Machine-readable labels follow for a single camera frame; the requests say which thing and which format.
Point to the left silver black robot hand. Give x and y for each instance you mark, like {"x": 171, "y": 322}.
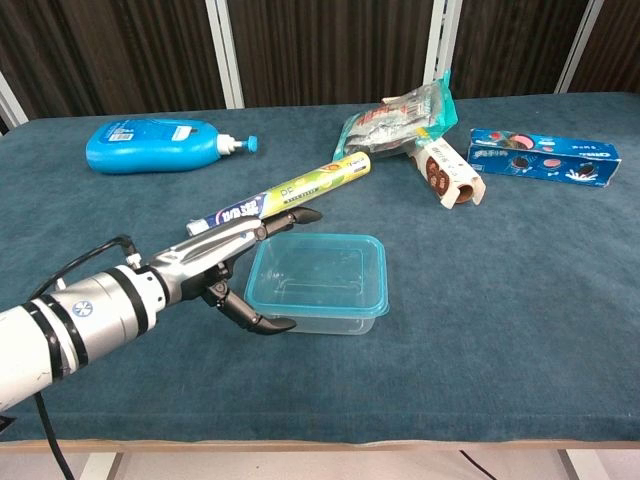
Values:
{"x": 210, "y": 250}

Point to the clear plastic container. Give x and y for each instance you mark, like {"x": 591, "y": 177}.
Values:
{"x": 340, "y": 326}
{"x": 320, "y": 270}

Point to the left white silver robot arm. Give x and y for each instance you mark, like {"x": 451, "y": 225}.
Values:
{"x": 95, "y": 310}

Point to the white brown cookie sleeve box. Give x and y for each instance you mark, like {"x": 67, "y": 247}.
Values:
{"x": 447, "y": 172}

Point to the blue Oreo cookie box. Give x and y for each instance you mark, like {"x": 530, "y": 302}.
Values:
{"x": 545, "y": 157}

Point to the blue pump detergent bottle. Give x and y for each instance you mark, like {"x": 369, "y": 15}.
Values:
{"x": 145, "y": 147}

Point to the clear teal-edged snack bag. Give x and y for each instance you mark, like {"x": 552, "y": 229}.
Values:
{"x": 395, "y": 125}

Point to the dark teal table cloth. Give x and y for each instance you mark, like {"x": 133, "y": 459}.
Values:
{"x": 475, "y": 325}

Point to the white partition post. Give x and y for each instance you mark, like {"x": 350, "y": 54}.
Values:
{"x": 442, "y": 45}
{"x": 11, "y": 102}
{"x": 227, "y": 55}
{"x": 577, "y": 45}

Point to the metal table frame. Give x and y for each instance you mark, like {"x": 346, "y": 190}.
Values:
{"x": 102, "y": 465}

